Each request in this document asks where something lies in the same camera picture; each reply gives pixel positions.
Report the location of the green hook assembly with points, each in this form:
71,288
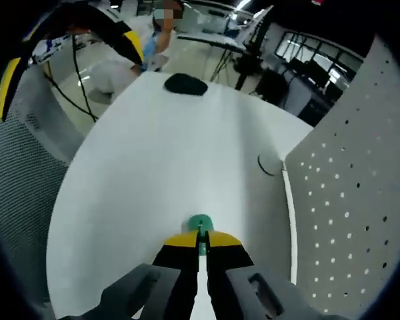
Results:
200,221

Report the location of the black office chair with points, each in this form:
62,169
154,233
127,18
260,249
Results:
273,86

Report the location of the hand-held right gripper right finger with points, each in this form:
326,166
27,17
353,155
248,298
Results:
230,263

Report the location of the white perforated mounting plate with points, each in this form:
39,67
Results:
346,166

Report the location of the black tripod stand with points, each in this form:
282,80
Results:
246,63

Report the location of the black cabinet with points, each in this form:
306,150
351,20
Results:
308,103

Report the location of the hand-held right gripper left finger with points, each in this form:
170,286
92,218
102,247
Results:
176,263

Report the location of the white background desk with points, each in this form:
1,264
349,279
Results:
213,40

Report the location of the black computer mouse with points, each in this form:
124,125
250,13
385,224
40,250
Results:
185,85

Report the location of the grey mesh office chair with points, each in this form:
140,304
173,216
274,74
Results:
23,166

